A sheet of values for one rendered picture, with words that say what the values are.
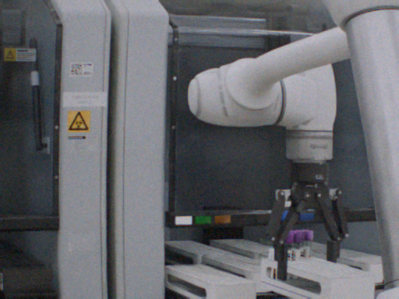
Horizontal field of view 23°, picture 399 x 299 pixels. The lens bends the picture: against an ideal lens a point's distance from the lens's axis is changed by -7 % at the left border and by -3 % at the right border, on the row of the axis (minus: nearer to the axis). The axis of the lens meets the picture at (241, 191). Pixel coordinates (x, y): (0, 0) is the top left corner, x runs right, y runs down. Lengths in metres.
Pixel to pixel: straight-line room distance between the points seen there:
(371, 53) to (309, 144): 0.61
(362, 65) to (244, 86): 0.50
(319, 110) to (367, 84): 0.59
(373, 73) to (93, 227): 0.99
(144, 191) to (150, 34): 0.34
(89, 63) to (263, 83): 0.51
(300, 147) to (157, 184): 0.41
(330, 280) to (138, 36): 0.73
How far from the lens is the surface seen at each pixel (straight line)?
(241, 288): 2.08
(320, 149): 1.92
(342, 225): 1.99
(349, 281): 1.81
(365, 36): 1.34
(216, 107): 1.83
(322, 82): 1.91
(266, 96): 1.82
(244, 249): 2.65
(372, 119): 1.31
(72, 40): 2.14
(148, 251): 2.20
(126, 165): 2.17
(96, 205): 2.16
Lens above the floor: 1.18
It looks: 4 degrees down
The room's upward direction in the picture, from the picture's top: 1 degrees clockwise
